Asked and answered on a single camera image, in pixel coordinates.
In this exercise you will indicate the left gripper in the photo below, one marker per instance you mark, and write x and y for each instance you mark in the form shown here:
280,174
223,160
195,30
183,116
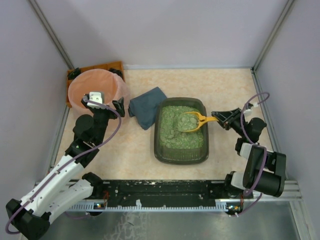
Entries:
109,114

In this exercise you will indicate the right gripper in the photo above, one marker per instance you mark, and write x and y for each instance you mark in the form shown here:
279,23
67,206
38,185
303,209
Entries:
230,119

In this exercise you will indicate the bin with pink bag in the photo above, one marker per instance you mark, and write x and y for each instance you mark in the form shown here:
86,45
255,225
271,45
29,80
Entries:
97,80

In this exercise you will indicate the yellow litter scoop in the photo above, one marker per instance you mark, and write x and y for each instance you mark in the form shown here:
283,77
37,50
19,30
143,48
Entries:
201,118

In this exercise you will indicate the green litter clump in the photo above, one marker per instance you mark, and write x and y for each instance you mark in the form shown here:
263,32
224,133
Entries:
186,124

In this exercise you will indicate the dark green litter box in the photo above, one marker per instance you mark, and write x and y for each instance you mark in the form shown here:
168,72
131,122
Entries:
172,146

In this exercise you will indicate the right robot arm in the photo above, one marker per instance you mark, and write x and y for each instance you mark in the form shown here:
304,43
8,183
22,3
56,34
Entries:
265,170

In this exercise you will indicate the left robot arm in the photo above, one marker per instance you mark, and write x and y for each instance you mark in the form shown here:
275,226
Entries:
33,214

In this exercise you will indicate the grey-blue cloth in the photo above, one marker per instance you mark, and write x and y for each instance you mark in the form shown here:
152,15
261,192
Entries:
144,107

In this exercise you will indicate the orange wooden tray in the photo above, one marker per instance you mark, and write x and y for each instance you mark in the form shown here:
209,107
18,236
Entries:
105,66

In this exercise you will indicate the black object in tray corner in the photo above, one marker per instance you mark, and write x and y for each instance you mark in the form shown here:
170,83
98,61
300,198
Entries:
74,73

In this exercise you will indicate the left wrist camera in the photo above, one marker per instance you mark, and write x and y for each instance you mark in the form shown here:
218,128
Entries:
93,100

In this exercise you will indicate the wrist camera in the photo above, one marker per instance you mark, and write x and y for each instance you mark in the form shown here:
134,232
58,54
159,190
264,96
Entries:
93,100
248,109

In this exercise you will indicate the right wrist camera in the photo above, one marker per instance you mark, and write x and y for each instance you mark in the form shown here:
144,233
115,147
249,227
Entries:
248,109

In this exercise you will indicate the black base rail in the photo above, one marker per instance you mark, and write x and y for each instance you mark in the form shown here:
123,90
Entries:
173,196

